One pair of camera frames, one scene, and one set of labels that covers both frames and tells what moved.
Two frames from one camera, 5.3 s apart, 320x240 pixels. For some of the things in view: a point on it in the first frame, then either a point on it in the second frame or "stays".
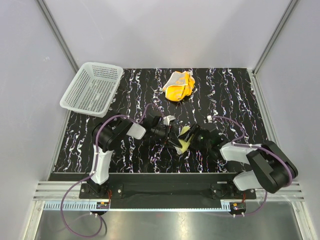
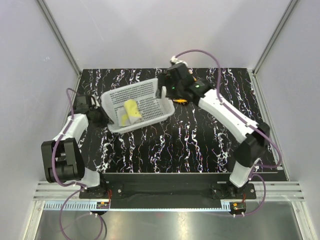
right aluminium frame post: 275,35 stays
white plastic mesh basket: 93,89 → 152,108
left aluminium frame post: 58,34 stays
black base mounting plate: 135,188 stays
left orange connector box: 102,205 stays
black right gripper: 194,130 → 164,80
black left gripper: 170,138 → 105,120
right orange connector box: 238,207 stays
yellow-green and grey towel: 184,143 → 130,115
